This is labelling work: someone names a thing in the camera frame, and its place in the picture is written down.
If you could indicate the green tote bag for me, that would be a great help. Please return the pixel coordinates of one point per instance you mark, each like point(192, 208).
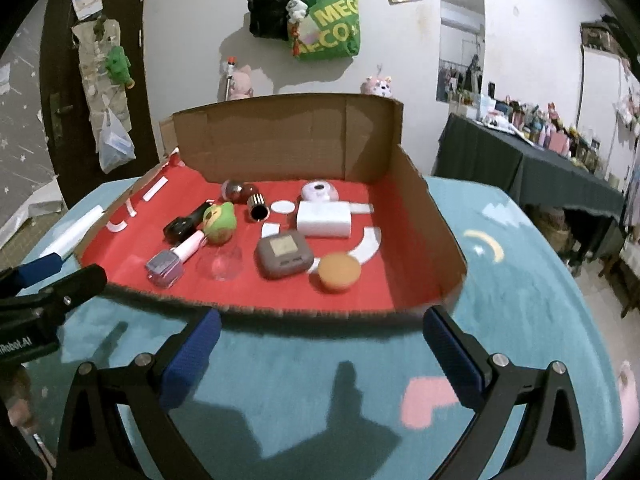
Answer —
point(335, 30)

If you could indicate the person's left hand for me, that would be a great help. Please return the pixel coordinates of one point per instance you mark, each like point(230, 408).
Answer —
point(17, 400)

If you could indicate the cluttered dark side table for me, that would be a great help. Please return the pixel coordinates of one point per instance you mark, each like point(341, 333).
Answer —
point(545, 130)

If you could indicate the white plastic bag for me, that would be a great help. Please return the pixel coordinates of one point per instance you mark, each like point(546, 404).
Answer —
point(116, 145)

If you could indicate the wall mirror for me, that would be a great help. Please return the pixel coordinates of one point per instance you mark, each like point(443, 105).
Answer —
point(460, 10)

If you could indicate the green toy figure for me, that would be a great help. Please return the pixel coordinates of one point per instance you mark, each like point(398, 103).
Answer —
point(220, 222)

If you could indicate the pink plush toy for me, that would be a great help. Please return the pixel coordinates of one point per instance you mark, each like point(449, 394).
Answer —
point(378, 86)
point(242, 84)

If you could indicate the black bag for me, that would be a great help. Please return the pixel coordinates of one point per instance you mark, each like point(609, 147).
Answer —
point(267, 7)

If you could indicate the white refrigerator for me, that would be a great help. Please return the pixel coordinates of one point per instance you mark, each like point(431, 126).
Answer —
point(600, 100)

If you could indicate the dark brown door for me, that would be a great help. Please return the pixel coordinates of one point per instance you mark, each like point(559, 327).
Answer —
point(55, 60)

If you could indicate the amber bowl-shaped soap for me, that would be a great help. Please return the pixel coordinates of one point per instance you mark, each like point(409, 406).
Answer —
point(339, 272)

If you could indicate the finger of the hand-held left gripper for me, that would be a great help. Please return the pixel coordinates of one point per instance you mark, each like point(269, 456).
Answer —
point(25, 270)
point(75, 287)

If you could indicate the white paper roll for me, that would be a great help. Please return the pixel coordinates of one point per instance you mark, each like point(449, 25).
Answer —
point(72, 232)

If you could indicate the panda plush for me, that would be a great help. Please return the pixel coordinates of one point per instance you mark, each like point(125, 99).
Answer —
point(296, 9)

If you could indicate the clear glass dish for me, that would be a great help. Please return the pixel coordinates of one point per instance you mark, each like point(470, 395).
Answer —
point(220, 265)

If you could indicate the table with black cloth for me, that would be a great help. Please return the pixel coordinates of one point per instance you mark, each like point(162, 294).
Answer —
point(540, 175)

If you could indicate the white bottle with red cap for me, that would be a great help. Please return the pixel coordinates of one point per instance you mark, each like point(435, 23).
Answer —
point(230, 77)

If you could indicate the lilac round case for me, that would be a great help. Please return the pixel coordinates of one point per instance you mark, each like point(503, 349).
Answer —
point(320, 191)

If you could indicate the black nail polish bottle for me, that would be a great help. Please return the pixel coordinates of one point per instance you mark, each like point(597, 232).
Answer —
point(180, 227)

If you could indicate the studded metal cylinder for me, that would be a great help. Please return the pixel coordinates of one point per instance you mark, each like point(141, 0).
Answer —
point(258, 210)

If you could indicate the green hanging plush toy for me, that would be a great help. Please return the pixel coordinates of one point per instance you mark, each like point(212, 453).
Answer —
point(120, 65)

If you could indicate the grey-brown rounded case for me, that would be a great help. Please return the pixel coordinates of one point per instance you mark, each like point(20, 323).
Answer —
point(282, 255)

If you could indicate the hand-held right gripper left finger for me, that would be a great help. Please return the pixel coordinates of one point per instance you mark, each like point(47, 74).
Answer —
point(192, 360)

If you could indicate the cardboard box with red lining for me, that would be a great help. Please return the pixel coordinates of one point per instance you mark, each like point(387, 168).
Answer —
point(280, 135)

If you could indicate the beige hanging organizer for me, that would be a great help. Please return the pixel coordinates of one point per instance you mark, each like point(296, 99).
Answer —
point(95, 75)

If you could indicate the purple nail polish bottle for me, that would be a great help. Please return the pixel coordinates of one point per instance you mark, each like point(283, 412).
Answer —
point(165, 267)

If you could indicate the white charger block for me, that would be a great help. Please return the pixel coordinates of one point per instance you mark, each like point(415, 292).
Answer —
point(322, 220)

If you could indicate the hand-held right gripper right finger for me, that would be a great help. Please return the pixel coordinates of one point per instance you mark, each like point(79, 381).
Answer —
point(452, 360)

